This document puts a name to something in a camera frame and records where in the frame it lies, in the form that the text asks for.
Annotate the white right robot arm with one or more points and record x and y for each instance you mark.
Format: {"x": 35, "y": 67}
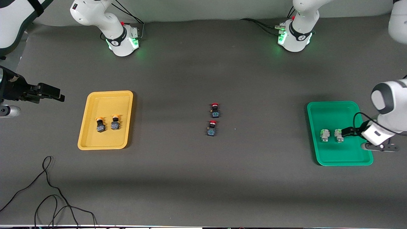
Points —
{"x": 117, "y": 38}

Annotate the yellow plastic tray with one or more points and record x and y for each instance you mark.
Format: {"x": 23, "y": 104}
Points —
{"x": 95, "y": 133}

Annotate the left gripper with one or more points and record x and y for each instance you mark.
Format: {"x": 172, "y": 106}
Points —
{"x": 353, "y": 131}

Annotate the red push button, black body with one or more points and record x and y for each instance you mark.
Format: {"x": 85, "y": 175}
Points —
{"x": 215, "y": 113}
{"x": 211, "y": 130}

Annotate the yellow push button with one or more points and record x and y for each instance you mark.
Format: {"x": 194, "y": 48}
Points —
{"x": 101, "y": 127}
{"x": 115, "y": 124}

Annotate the green button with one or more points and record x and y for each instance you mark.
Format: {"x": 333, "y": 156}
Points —
{"x": 339, "y": 137}
{"x": 324, "y": 136}

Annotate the green plastic tray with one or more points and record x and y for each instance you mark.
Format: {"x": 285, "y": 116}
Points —
{"x": 330, "y": 156}

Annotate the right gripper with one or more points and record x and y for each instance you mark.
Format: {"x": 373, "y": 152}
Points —
{"x": 14, "y": 89}

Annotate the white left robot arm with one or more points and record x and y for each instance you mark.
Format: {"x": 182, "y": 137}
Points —
{"x": 394, "y": 108}

